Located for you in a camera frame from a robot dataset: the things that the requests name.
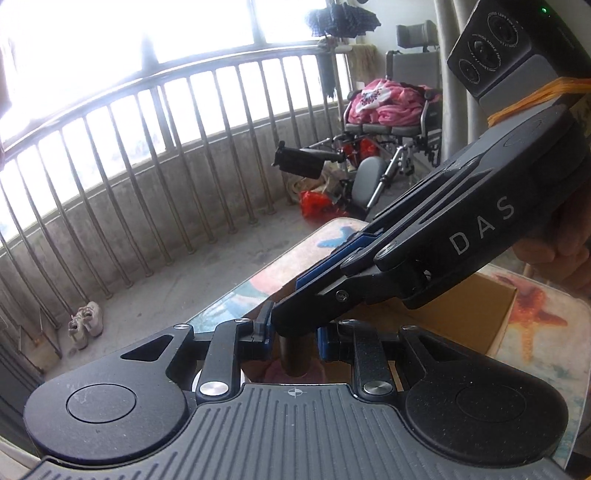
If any white sneaker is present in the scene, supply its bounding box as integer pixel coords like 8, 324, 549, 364
68, 310, 90, 350
81, 301, 105, 337

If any wheelchair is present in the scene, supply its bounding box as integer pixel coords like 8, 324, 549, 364
274, 21, 446, 217

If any pink blanket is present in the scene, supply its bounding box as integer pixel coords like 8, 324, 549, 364
346, 78, 439, 126

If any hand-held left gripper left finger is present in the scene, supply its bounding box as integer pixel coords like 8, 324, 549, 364
121, 302, 275, 402

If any brown cardboard box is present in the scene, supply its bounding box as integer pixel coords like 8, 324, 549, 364
240, 272, 518, 384

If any black cylindrical tube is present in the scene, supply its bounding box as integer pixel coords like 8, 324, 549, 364
276, 335, 319, 377

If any red plastic bag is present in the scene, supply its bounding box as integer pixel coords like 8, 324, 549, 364
299, 189, 342, 219

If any person's right hand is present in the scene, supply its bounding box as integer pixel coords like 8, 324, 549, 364
512, 185, 591, 296

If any metal balcony railing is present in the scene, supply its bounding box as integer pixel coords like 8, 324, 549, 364
0, 44, 352, 333

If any dark blue umbrella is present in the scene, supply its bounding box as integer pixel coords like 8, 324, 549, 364
307, 0, 382, 38

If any beige cloth bag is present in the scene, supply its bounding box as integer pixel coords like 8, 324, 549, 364
288, 166, 333, 204

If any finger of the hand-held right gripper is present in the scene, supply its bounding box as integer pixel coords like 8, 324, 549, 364
295, 154, 485, 292
272, 251, 432, 339

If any dark hanging cloth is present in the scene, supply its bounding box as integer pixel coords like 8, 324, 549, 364
318, 39, 338, 99

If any beige hanging towel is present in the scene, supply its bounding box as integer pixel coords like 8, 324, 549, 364
353, 45, 384, 86

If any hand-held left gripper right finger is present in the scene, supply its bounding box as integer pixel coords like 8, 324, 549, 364
318, 318, 455, 402

